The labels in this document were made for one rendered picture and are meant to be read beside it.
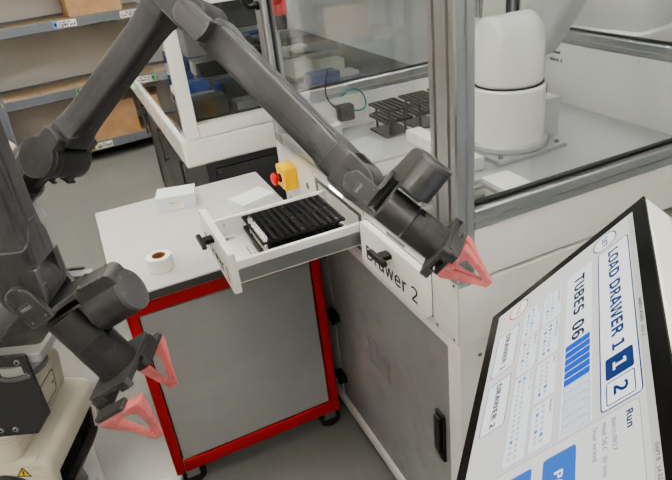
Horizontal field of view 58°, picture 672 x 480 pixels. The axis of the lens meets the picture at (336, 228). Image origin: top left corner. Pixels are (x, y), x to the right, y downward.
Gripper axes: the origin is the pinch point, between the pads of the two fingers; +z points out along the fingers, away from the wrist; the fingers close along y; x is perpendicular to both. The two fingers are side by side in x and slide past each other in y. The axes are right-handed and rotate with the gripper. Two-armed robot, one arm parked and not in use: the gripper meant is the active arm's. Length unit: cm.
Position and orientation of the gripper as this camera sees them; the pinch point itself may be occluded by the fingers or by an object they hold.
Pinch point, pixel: (485, 280)
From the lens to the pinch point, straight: 96.2
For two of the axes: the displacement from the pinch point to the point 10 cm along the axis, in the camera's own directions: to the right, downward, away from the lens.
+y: 3.4, -4.5, 8.2
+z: 7.9, 6.1, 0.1
